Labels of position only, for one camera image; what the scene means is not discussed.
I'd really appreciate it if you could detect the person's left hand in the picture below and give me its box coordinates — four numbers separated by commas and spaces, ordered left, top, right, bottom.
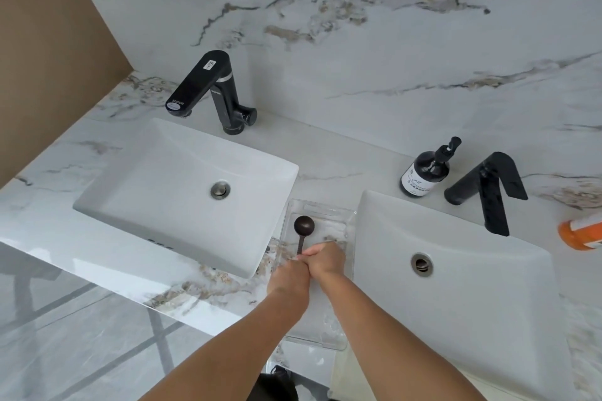
267, 257, 311, 308

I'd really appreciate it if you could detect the person's right hand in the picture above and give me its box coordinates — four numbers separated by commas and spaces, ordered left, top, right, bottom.
300, 241, 349, 282

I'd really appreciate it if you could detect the dark spoon with perforated handle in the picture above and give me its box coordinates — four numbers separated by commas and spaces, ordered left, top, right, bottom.
293, 215, 316, 256

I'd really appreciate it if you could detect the clear plastic tray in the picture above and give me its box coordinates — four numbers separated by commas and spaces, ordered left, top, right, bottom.
270, 198, 357, 352

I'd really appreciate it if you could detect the person's left forearm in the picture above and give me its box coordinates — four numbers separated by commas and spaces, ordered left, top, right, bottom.
136, 292, 309, 401

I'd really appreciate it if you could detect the person's right forearm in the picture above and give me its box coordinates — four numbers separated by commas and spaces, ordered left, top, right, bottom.
324, 269, 488, 401

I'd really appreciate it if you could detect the person's black shoe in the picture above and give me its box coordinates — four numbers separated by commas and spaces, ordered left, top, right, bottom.
260, 364, 300, 401

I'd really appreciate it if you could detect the dark soap pump bottle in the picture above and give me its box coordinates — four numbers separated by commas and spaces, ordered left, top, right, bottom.
399, 136, 462, 199

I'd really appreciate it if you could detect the white rectangular sink basin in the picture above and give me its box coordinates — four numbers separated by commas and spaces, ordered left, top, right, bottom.
350, 190, 577, 401
73, 117, 300, 280

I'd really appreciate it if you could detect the black angular faucet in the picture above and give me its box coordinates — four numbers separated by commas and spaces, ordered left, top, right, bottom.
443, 151, 529, 237

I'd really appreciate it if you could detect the black swivel faucet with label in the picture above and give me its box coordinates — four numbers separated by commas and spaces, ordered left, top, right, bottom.
165, 50, 258, 136

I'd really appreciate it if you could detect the orange bottle with clear neck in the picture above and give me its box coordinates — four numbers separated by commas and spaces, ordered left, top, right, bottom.
557, 213, 602, 252

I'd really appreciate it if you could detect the brown wooden panel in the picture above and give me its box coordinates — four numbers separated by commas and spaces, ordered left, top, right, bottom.
0, 0, 135, 190

